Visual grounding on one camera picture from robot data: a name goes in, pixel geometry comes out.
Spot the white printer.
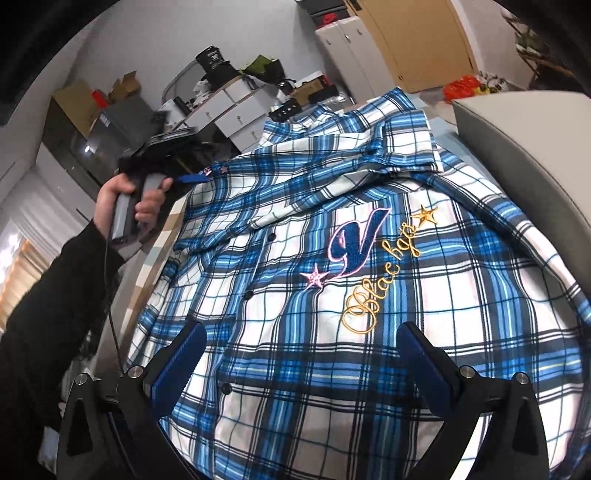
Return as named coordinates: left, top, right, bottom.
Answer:
left=154, top=98, right=186, bottom=127

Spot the person's left forearm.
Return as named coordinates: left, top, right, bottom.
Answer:
left=0, top=219, right=126, bottom=379

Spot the blue plaid shirt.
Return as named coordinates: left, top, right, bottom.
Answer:
left=127, top=85, right=591, bottom=480

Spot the white tall cabinet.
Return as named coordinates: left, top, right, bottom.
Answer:
left=315, top=9, right=402, bottom=100

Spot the black red shoe box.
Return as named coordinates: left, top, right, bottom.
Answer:
left=302, top=0, right=358, bottom=25

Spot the white drawer cabinet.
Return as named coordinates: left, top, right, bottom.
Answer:
left=185, top=76, right=278, bottom=153

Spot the black bag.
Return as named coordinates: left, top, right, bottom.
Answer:
left=195, top=45, right=241, bottom=86

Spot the orange curtain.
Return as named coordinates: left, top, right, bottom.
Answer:
left=0, top=240, right=51, bottom=324

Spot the open cardboard box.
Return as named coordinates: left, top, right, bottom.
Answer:
left=288, top=71, right=339, bottom=107

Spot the orange bag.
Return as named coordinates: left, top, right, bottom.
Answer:
left=442, top=74, right=483, bottom=102

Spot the large cardboard box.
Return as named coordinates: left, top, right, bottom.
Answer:
left=52, top=79, right=100, bottom=121

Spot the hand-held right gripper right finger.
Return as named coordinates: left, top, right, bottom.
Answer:
left=396, top=322, right=552, bottom=480

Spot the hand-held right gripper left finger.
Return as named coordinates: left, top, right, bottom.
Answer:
left=60, top=320, right=208, bottom=480

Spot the glossy black cabinet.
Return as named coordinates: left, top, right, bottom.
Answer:
left=44, top=104, right=125, bottom=222

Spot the green bag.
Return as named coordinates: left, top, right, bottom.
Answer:
left=240, top=54, right=284, bottom=84

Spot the flat black box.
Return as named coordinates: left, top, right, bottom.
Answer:
left=270, top=104, right=315, bottom=123

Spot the grey padded headboard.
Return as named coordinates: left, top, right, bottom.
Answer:
left=451, top=89, right=591, bottom=352

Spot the person's left hand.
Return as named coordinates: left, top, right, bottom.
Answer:
left=95, top=176, right=175, bottom=238

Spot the small cardboard box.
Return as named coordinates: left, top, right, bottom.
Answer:
left=108, top=71, right=139, bottom=104

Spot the grey storage box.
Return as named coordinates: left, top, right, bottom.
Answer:
left=88, top=99, right=155, bottom=151

